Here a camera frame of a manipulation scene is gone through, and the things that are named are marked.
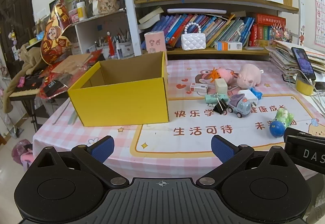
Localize red tassel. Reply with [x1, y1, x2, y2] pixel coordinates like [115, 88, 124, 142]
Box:
[107, 32, 115, 58]

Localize black binder clip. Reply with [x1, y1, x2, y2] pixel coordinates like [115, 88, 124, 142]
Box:
[213, 94, 228, 114]

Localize pink plush pig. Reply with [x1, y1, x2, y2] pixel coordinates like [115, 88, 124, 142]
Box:
[237, 64, 263, 88]

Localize brown cardboard sheet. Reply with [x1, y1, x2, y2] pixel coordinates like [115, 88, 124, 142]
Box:
[52, 54, 93, 74]

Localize yellow tape roll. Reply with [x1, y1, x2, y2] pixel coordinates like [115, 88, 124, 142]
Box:
[295, 73, 315, 95]

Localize red gold festive cutout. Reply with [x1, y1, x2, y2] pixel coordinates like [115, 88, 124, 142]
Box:
[41, 0, 73, 65]

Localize small black box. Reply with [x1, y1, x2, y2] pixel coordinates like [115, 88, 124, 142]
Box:
[42, 79, 64, 95]

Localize small white red box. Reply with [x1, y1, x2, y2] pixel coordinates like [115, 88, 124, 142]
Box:
[190, 83, 209, 94]

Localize black smartphone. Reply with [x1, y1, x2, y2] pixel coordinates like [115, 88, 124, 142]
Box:
[291, 47, 316, 81]

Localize pink bag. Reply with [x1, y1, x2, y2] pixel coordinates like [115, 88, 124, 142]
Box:
[11, 139, 33, 171]

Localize white rolled sheet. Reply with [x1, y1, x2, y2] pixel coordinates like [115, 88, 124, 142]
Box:
[167, 8, 227, 14]

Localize wooden bookshelf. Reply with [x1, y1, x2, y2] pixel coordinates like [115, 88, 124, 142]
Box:
[129, 0, 300, 57]

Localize red festive paper pile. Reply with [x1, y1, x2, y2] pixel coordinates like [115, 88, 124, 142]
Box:
[37, 49, 104, 100]

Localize alphabet wall poster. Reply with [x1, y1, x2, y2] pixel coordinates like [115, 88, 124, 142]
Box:
[308, 0, 325, 48]

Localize orange white carton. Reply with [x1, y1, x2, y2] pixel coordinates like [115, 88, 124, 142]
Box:
[214, 41, 243, 51]

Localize clear spray bottle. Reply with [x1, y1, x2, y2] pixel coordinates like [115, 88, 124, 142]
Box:
[115, 36, 123, 59]

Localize white quilted pearl handbag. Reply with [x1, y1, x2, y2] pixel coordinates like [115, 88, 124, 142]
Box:
[181, 22, 206, 50]

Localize green blue toy figure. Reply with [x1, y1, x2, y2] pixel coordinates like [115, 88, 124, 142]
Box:
[269, 108, 295, 137]

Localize row of blue purple books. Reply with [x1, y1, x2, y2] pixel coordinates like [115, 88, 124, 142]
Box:
[148, 13, 256, 48]

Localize white holder of pens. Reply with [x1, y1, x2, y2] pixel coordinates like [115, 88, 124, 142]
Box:
[94, 31, 134, 59]

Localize pink spiky ornament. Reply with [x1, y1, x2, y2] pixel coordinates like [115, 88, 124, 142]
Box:
[270, 23, 293, 41]

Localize black keyboard piano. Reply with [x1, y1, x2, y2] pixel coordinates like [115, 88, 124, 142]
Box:
[9, 73, 49, 99]

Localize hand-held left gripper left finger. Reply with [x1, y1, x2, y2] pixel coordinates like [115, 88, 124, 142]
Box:
[33, 136, 129, 188]

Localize dark wooden door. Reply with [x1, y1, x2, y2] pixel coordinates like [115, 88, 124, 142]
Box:
[0, 0, 33, 79]

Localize white cubby shelf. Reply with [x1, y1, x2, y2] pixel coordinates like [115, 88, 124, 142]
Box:
[74, 11, 135, 62]

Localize red thick books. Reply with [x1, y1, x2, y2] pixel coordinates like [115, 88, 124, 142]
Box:
[247, 13, 287, 48]

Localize fuzzy pink plush toy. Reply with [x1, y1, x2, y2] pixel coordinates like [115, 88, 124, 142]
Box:
[212, 68, 238, 85]

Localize pink square container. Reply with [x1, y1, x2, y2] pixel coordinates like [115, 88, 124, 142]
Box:
[144, 31, 166, 56]

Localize yellow cardboard box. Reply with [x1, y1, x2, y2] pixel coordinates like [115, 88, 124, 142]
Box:
[67, 51, 170, 127]

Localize stack of paper booklets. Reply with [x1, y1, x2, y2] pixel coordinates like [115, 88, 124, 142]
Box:
[265, 40, 325, 79]

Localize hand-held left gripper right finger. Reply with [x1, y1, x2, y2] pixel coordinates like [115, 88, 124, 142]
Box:
[197, 135, 292, 188]

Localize white jar yellow label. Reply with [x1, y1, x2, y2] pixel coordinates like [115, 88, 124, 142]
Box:
[76, 2, 87, 21]

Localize thick lying books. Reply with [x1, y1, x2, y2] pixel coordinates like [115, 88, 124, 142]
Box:
[138, 7, 164, 30]

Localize clear plastic ruler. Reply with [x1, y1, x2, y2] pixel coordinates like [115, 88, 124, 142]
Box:
[67, 108, 78, 125]

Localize pink small tub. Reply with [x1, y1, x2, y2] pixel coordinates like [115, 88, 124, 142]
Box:
[68, 8, 80, 23]

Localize grey toy truck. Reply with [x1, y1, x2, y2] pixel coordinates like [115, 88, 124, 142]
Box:
[227, 94, 252, 118]

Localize brown cloth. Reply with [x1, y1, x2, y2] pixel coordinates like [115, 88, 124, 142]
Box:
[5, 42, 46, 113]

